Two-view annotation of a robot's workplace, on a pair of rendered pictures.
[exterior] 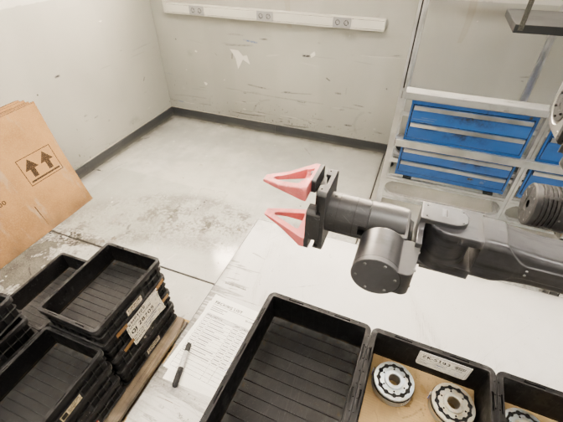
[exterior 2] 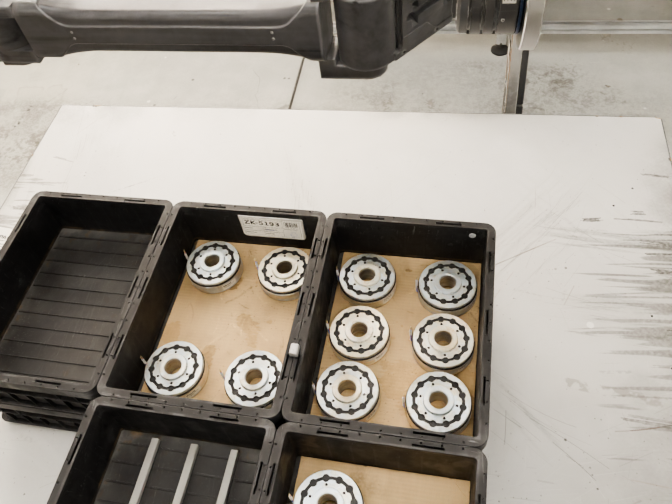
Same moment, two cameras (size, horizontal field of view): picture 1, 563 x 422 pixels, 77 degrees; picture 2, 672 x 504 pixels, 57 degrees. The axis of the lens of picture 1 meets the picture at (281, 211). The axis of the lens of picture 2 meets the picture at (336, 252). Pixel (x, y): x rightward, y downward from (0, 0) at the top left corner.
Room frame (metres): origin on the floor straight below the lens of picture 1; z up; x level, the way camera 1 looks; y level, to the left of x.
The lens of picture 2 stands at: (-0.33, -0.46, 1.80)
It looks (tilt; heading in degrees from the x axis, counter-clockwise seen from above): 53 degrees down; 355
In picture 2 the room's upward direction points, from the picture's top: 10 degrees counter-clockwise
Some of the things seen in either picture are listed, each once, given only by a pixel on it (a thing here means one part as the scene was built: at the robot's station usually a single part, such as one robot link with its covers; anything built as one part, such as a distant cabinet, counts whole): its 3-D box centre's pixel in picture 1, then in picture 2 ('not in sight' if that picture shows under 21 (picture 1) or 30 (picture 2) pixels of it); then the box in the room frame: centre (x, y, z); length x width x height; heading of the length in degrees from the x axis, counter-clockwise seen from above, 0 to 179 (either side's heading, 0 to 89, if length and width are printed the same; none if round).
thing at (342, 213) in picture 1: (342, 213); not in sight; (0.38, -0.09, 1.45); 0.07 x 0.07 x 0.10; 69
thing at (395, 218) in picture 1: (385, 227); not in sight; (0.35, -0.14, 1.45); 0.07 x 0.07 x 0.06; 69
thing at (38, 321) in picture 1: (61, 301); not in sight; (1.09, 1.13, 0.26); 0.40 x 0.30 x 0.23; 159
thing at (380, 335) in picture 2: not in sight; (359, 331); (0.19, -0.52, 0.86); 0.10 x 0.10 x 0.01
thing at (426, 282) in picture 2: not in sight; (447, 284); (0.24, -0.69, 0.86); 0.10 x 0.10 x 0.01
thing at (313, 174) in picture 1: (295, 192); not in sight; (0.40, -0.02, 1.47); 0.09 x 0.07 x 0.07; 69
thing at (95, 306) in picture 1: (117, 312); not in sight; (0.95, 0.76, 0.37); 0.40 x 0.30 x 0.45; 159
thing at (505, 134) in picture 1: (458, 149); not in sight; (2.05, -1.17, 0.60); 0.72 x 0.03 x 0.56; 69
